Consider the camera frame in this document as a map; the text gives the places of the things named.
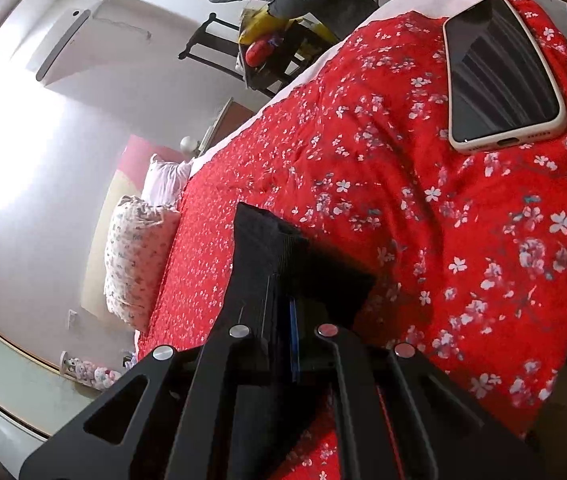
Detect frosted glass wardrobe door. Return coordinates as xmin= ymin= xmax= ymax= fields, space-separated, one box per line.
xmin=0 ymin=330 xmax=114 ymax=461

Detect pale pink pillow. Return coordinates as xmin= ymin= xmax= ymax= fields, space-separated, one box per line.
xmin=142 ymin=154 xmax=193 ymax=207

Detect white air conditioner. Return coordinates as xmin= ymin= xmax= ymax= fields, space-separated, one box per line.
xmin=35 ymin=0 xmax=152 ymax=94

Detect yellow bag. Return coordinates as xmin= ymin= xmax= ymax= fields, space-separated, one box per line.
xmin=238 ymin=4 xmax=305 ymax=46

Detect red toy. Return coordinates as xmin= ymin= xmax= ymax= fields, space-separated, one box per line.
xmin=245 ymin=35 xmax=284 ymax=67

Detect black pants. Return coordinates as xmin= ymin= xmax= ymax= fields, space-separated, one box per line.
xmin=226 ymin=202 xmax=377 ymax=480

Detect dark wooden chair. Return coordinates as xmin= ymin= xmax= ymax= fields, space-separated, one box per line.
xmin=178 ymin=12 xmax=335 ymax=99

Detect red floral blanket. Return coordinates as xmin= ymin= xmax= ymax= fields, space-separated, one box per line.
xmin=134 ymin=0 xmax=567 ymax=480

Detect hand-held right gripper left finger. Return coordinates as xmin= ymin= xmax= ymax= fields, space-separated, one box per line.
xmin=18 ymin=277 xmax=297 ymax=480

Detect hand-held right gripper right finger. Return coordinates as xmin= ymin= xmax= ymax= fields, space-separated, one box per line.
xmin=289 ymin=300 xmax=547 ymax=480

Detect white floral pillow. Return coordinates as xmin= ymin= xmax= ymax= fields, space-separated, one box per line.
xmin=104 ymin=195 xmax=182 ymax=332

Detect pile of plush toys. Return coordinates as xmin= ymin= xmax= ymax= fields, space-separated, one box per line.
xmin=60 ymin=352 xmax=122 ymax=392

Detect smartphone in white case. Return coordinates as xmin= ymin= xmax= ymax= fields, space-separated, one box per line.
xmin=442 ymin=0 xmax=567 ymax=156

